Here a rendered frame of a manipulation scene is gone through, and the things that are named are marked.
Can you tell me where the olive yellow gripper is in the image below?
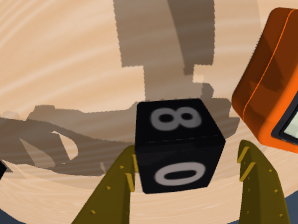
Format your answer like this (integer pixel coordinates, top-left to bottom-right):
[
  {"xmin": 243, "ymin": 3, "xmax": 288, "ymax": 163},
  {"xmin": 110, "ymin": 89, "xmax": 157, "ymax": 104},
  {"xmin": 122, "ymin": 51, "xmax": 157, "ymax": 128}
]
[{"xmin": 71, "ymin": 140, "xmax": 290, "ymax": 224}]

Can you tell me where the black calendar cube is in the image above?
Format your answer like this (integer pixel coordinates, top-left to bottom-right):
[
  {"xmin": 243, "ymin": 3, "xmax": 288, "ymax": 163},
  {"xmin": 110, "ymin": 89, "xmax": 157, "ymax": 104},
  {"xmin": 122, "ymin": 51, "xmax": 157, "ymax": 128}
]
[{"xmin": 135, "ymin": 98, "xmax": 226, "ymax": 194}]

